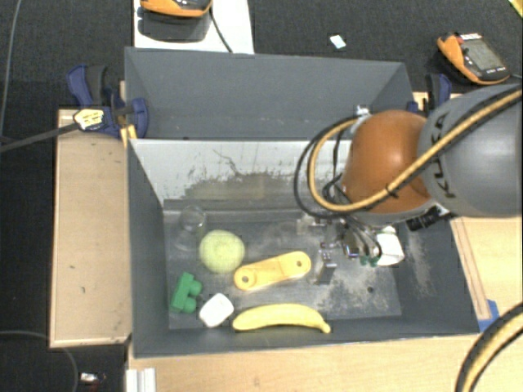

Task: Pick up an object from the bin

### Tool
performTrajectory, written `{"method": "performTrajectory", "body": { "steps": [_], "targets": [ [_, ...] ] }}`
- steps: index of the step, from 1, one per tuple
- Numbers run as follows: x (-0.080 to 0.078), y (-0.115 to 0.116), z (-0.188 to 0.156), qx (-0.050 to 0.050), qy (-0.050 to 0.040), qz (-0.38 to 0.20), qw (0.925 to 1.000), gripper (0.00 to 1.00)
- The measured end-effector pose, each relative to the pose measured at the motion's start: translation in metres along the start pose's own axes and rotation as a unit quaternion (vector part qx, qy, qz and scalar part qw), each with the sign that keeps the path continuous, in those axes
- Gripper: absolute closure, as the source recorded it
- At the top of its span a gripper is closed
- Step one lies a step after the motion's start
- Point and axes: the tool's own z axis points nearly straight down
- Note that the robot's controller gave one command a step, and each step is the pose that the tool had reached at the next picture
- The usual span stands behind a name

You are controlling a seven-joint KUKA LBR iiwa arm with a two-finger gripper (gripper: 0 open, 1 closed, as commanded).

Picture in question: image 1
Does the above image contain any yellow flat tool with holes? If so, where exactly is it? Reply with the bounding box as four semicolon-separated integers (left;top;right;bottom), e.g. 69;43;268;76
233;251;313;292

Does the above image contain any yellow banana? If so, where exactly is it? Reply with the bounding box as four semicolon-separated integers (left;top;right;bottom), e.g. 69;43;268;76
231;303;333;335

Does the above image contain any green apple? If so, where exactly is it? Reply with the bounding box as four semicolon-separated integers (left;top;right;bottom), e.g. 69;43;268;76
198;229;247;275

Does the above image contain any white small box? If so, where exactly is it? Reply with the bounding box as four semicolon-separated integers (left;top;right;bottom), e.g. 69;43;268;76
198;292;235;328

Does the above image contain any clear glass cup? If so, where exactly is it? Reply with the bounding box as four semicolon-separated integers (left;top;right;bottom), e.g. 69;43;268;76
174;204;208;253

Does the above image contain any green toy block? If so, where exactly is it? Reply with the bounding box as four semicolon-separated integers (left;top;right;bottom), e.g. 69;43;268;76
168;271;203;314

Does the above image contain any grey metal bin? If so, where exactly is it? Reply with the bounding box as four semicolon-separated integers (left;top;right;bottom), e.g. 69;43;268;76
123;46;481;359

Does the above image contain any pale wood board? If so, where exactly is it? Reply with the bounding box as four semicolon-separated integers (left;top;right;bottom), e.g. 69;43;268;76
49;109;134;349

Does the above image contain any black cylinder on white bracket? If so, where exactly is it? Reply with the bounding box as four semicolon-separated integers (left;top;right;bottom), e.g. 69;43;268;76
373;208;449;267

